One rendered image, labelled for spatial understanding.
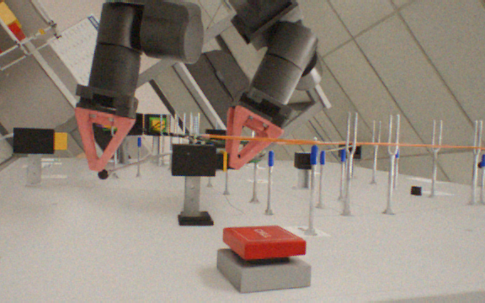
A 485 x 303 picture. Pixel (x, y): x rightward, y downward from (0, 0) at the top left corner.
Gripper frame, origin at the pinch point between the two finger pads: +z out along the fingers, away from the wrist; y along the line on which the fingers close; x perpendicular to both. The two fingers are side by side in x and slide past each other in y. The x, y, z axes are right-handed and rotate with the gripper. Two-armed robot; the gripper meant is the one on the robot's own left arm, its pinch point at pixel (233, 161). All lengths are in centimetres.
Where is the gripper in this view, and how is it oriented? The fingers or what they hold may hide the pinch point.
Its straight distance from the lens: 58.3
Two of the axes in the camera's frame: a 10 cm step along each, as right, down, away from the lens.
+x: -8.7, -4.5, -1.9
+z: -4.5, 8.9, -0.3
